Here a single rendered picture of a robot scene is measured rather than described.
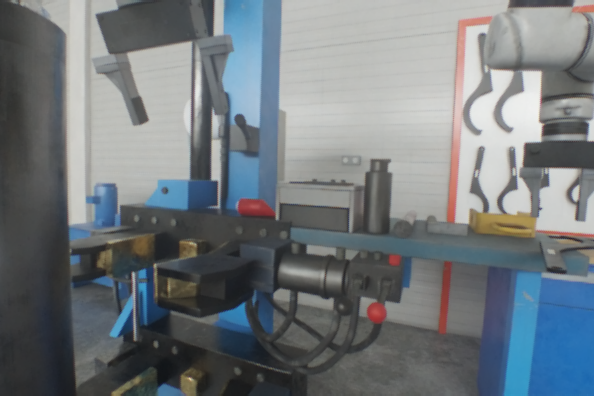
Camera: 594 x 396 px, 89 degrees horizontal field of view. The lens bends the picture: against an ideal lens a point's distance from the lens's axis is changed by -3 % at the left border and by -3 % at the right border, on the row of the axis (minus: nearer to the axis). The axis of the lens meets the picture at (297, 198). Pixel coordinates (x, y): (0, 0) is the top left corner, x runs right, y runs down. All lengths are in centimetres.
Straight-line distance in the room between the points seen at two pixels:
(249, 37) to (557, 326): 165
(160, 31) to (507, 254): 81
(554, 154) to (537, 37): 25
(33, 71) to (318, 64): 251
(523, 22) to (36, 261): 87
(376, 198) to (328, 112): 201
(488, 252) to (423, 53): 215
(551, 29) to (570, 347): 132
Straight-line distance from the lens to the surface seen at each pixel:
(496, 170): 266
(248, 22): 137
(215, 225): 106
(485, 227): 106
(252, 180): 123
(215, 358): 123
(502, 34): 62
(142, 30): 50
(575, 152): 78
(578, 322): 167
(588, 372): 176
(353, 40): 295
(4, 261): 67
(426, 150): 266
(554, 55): 64
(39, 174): 67
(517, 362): 117
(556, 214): 277
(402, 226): 85
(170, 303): 78
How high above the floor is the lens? 122
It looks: 4 degrees down
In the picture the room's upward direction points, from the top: 2 degrees clockwise
